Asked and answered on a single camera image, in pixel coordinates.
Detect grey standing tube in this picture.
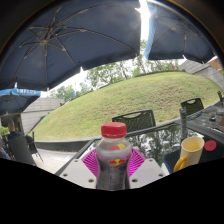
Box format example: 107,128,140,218
179,107,189,141

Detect red-capped clear drink bottle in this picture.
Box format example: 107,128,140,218
95,121,133,192

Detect blue umbrella with white print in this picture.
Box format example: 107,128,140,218
0,87,42,116

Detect large navy patio umbrella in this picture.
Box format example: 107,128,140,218
143,1,217,64
0,0,143,92

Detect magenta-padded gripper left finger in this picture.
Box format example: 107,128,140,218
59,148,101,190

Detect cream mug with yellow handle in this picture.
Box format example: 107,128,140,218
173,136,205,173

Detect black mesh patio chair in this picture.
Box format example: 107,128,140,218
180,97,205,117
111,109,157,134

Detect person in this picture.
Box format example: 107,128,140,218
5,119,36,166

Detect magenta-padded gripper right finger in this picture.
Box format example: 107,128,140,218
127,148,167,190

